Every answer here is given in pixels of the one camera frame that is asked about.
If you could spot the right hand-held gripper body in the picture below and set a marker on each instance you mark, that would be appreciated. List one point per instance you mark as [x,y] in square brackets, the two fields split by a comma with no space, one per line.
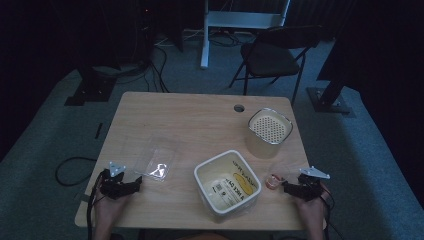
[310,186]

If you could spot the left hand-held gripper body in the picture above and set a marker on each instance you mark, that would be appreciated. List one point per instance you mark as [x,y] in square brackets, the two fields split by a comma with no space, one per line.
[110,186]

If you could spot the small clear cup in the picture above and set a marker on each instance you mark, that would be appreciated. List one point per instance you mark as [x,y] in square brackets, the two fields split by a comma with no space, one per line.
[276,178]

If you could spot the clear plastic tray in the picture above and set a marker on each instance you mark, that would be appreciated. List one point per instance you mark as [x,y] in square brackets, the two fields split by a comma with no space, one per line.
[155,160]

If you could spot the small black stick on floor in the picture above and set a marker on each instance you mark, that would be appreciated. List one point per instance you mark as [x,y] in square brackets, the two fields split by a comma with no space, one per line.
[98,130]

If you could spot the white and yellow packet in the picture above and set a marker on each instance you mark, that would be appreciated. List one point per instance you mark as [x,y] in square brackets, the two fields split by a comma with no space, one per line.
[233,188]

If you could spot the metal-rimmed container with perforated insert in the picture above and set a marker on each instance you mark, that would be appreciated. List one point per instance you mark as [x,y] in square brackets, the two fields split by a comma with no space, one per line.
[269,128]

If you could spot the white square bin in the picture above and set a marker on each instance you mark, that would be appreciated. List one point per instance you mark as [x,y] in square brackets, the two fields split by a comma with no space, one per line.
[204,173]

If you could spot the black stand base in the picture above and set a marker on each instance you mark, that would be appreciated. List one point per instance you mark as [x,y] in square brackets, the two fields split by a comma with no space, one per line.
[328,100]
[90,90]

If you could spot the black folding chair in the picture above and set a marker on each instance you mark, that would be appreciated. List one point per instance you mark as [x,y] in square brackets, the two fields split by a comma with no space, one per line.
[270,58]

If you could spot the white desk frame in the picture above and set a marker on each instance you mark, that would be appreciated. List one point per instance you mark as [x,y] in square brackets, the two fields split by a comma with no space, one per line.
[233,18]

